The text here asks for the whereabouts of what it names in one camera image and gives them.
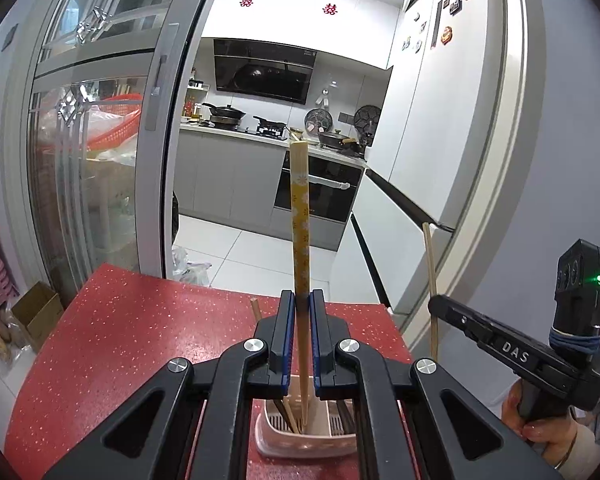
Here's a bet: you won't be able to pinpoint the group of fridge magnets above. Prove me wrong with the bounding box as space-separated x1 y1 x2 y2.
399 0 477 54

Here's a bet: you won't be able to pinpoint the black range hood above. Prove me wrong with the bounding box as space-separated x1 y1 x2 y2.
212 37 317 106

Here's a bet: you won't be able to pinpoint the red plastic basket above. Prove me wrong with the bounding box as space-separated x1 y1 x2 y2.
87 92 144 151

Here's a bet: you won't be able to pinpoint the person's right hand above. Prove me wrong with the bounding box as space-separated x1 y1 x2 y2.
500 380 583 467

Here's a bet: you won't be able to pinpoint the wok with wooden handle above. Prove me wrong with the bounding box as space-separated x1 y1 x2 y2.
317 128 361 151

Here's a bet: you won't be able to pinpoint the white refrigerator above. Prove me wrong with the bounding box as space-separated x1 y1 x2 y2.
329 0 512 317

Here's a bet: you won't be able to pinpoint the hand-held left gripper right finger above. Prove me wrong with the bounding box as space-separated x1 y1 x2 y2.
309 290 561 480

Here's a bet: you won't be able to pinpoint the yellow patterned chopstick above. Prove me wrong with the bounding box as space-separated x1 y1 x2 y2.
288 139 312 429

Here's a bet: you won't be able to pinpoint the glass sliding door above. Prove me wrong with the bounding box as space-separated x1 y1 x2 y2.
0 0 227 307

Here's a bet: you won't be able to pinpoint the black frying pan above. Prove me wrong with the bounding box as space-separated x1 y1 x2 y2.
252 114 287 134

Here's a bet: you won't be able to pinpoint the black wok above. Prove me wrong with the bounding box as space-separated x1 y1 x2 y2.
201 102 248 126

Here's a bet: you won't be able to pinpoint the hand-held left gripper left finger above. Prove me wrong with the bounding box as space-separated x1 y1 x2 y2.
42 290 297 480

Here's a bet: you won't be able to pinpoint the person's right forearm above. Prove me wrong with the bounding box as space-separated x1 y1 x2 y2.
554 419 600 480

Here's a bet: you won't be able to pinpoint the round metal steamer rack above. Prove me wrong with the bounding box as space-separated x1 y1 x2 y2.
303 107 334 134

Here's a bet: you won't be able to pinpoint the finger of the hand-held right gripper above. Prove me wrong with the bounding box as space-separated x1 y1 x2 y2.
427 293 492 350

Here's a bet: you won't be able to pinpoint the grey kitchen cabinets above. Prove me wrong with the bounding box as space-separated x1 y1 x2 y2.
172 125 369 254

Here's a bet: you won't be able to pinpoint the black built-in oven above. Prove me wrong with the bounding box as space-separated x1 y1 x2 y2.
272 149 365 225

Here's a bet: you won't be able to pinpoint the open cardboard box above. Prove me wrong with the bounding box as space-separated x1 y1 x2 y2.
12 281 65 352

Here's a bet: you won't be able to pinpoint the rack of condiment bottles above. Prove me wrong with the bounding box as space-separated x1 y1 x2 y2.
182 77 206 124

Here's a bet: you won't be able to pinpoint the beige plastic cutlery holder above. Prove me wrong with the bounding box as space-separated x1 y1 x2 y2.
252 374 360 457

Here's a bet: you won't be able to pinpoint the clear plastic bag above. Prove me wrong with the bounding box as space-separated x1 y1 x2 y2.
172 244 212 287

